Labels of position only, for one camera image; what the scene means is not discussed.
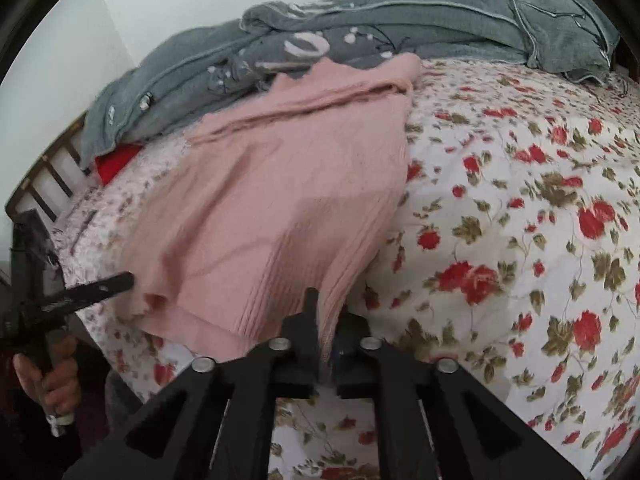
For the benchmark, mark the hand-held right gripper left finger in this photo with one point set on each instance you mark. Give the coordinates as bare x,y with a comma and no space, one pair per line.
299,342

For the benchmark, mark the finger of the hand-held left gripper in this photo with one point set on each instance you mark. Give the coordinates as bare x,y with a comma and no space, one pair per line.
102,287

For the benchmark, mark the red pillow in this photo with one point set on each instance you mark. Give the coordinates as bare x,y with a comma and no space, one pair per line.
117,162

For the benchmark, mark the pink knitted sweater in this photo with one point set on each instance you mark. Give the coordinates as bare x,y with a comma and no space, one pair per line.
270,200

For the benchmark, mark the person's left hand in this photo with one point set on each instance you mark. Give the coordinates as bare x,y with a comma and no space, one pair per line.
57,385

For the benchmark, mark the grey floral quilt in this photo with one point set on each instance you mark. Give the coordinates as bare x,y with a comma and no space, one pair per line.
350,35

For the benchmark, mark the wooden slatted bed rail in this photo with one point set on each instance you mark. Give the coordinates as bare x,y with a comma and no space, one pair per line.
50,170

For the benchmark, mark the floral bed sheet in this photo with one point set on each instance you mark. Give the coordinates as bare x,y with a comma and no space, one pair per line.
500,240

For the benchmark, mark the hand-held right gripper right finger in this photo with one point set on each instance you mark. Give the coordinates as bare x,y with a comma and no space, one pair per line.
342,355

